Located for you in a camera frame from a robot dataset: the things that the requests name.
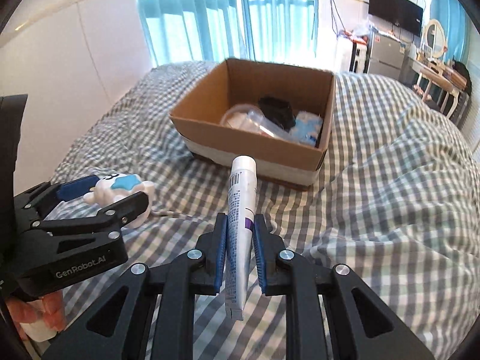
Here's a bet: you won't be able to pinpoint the white blue plush toy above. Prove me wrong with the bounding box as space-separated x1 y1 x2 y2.
83 173 178 231

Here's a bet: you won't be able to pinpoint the white cream tube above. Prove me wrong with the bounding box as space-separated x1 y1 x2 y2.
225 155 257 320

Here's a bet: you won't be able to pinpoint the floss pick clear jar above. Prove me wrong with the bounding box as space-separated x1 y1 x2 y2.
239 115 296 143

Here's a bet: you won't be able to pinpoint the blue cloud tissue pack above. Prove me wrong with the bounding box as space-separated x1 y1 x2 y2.
289 111 323 147

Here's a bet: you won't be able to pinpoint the black sunglasses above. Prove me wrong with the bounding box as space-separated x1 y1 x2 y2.
258 96 295 133

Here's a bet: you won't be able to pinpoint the left hand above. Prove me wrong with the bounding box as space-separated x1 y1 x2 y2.
7 291 67 341

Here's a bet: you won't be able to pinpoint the checkered bed quilt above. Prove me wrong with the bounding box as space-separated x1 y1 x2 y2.
53 62 479 359

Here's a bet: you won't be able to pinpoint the cardboard box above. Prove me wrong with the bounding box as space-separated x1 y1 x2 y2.
170 58 336 189

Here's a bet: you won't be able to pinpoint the teal window curtains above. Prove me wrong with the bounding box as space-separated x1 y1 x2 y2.
136 0 318 67

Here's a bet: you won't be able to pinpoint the white suitcase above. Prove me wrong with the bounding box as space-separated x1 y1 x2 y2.
346 41 368 73

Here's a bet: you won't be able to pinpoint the white dressing table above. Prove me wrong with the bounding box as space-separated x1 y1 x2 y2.
408 58 471 126

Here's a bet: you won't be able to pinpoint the silver mini fridge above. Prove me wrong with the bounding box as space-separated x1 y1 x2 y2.
366 32 406 80

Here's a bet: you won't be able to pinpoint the black bag on table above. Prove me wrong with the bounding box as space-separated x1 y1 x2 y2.
452 60 472 96

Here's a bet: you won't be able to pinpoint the white oval vanity mirror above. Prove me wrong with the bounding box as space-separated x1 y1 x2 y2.
421 19 448 59

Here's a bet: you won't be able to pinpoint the teal corner curtain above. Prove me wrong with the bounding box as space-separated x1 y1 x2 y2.
430 0 472 64

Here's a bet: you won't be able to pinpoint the black wall television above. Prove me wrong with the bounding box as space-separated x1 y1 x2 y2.
368 0 424 37

